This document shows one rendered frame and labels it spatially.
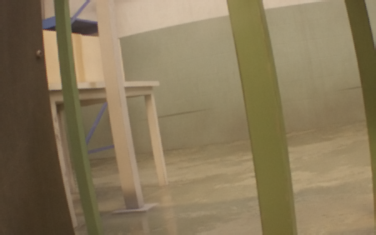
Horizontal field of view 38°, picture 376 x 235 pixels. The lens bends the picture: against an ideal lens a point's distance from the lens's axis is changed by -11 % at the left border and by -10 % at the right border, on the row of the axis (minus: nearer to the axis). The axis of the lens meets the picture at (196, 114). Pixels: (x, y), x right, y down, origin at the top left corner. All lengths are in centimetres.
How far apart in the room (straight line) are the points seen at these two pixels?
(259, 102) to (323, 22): 540
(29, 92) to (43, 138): 5
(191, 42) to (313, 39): 131
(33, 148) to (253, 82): 29
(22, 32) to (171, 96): 585
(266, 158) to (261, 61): 12
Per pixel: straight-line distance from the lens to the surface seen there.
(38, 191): 56
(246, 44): 72
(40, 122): 58
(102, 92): 266
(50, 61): 232
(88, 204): 179
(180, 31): 639
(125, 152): 245
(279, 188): 72
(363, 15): 101
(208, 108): 628
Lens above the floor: 38
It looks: 1 degrees down
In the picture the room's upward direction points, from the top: 9 degrees counter-clockwise
